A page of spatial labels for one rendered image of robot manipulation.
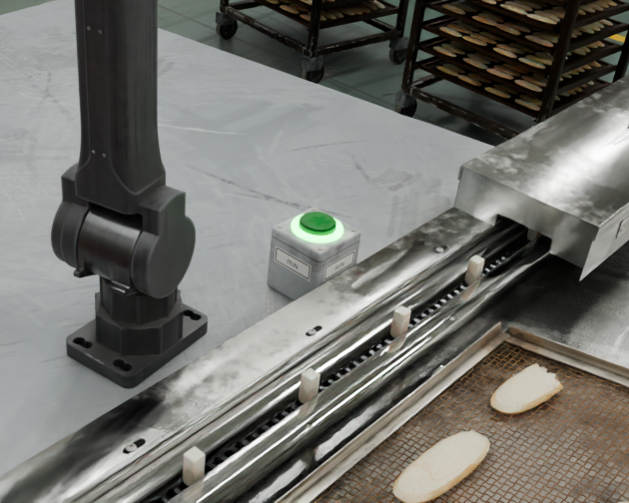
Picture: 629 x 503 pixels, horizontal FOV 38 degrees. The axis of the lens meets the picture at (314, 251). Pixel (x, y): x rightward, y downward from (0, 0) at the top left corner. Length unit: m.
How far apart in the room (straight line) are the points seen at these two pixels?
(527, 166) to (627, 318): 0.21
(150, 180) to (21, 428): 0.24
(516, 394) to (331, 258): 0.27
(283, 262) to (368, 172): 0.33
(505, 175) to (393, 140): 0.31
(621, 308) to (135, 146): 0.59
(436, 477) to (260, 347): 0.24
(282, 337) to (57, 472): 0.25
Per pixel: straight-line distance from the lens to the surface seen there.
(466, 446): 0.72
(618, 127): 1.29
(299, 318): 0.89
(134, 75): 0.73
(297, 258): 0.95
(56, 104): 1.39
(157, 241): 0.77
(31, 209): 1.13
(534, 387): 0.79
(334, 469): 0.70
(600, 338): 1.03
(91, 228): 0.80
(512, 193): 1.07
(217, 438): 0.77
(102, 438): 0.76
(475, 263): 1.00
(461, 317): 0.93
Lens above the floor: 1.40
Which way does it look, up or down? 33 degrees down
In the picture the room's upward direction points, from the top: 7 degrees clockwise
